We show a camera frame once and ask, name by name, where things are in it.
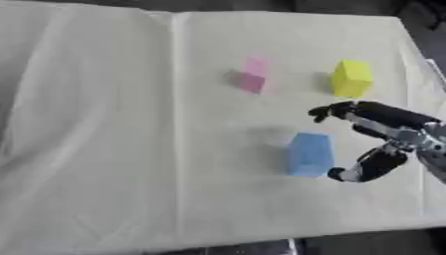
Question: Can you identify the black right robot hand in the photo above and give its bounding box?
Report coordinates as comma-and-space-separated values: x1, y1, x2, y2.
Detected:
307, 100, 445, 183

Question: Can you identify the blue block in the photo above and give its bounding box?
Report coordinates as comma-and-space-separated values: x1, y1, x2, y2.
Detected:
286, 131, 336, 177

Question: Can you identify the pink block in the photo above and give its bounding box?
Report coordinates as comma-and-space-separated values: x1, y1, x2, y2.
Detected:
233, 56, 272, 95

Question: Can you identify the yellow block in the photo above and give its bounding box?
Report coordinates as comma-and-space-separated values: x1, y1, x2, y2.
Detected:
329, 59, 375, 99

